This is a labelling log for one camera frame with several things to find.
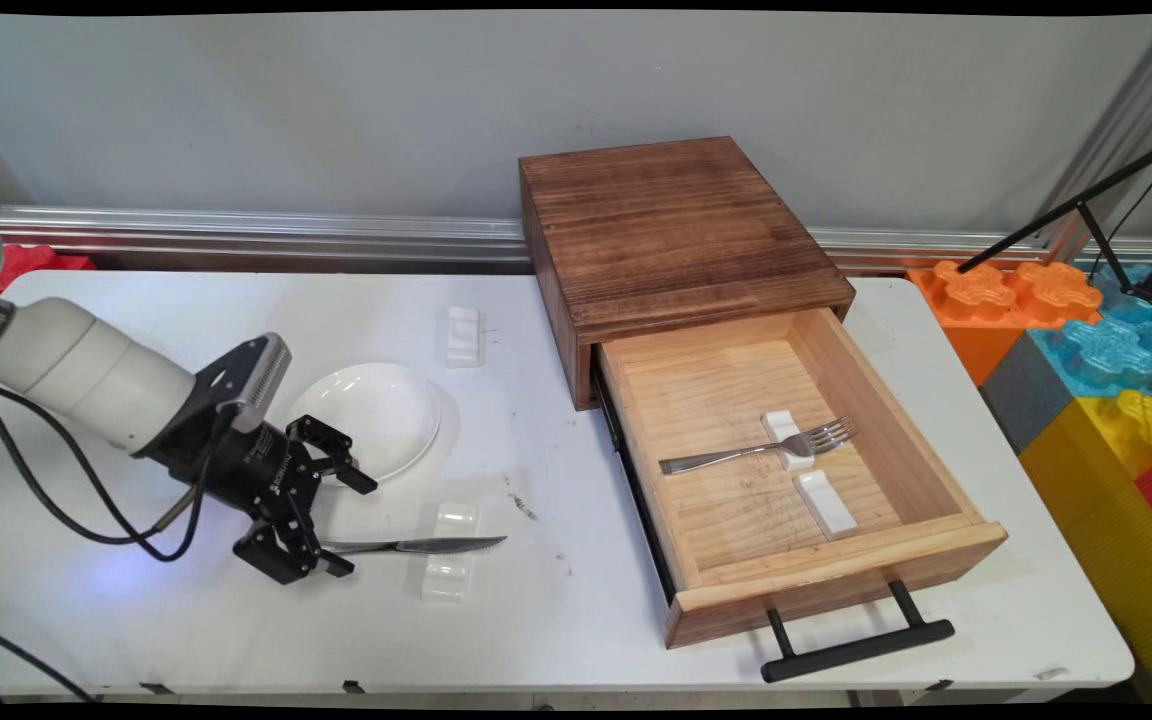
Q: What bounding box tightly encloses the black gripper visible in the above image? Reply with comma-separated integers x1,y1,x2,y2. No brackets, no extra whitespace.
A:
141,405,379,587

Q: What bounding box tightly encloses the silver metal knife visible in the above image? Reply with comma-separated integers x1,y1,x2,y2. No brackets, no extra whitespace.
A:
321,536,508,557

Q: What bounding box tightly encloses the silver metal fork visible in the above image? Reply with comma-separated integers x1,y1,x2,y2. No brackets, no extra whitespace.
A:
658,415,859,476

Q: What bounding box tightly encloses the white round plate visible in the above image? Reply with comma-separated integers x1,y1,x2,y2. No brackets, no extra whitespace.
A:
286,362,441,489

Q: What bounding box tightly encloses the clear rest near knife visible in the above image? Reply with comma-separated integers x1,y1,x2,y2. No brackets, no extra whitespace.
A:
419,500,480,603

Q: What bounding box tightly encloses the light wooden drawer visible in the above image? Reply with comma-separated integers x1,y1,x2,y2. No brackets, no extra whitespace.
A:
591,305,1009,651

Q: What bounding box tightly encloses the dark wooden cabinet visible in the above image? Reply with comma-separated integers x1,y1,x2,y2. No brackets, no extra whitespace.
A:
518,135,857,411

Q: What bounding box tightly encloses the white ceramic cutlery rest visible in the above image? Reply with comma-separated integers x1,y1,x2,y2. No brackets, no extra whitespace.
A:
793,470,858,541
762,410,815,471

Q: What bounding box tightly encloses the orange foam block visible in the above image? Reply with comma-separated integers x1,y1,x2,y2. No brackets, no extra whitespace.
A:
906,258,1105,386

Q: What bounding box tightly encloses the grey foam block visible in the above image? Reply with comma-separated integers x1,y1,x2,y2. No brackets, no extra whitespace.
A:
979,328,1077,456

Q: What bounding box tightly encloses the yellow foam block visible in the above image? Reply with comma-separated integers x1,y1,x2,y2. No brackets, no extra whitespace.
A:
1019,388,1152,704

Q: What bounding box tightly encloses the black tripod stand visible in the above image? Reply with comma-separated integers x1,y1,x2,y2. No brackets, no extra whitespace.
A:
956,130,1152,306

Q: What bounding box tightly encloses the blue foam block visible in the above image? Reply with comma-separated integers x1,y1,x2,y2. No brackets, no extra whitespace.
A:
1026,262,1152,398

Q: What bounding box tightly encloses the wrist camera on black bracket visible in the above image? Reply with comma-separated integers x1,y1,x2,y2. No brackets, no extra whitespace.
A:
191,333,293,433

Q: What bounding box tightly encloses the black cable with black plug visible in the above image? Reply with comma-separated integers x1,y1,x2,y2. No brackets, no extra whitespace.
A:
0,378,237,704

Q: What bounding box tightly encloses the clear rest near wall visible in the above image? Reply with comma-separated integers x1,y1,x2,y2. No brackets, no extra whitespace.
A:
446,305,485,369

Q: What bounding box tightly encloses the aluminium rail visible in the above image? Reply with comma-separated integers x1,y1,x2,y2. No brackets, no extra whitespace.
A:
0,205,1152,269

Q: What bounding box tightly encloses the black drawer handle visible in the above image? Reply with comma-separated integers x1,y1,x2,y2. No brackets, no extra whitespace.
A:
758,578,955,685

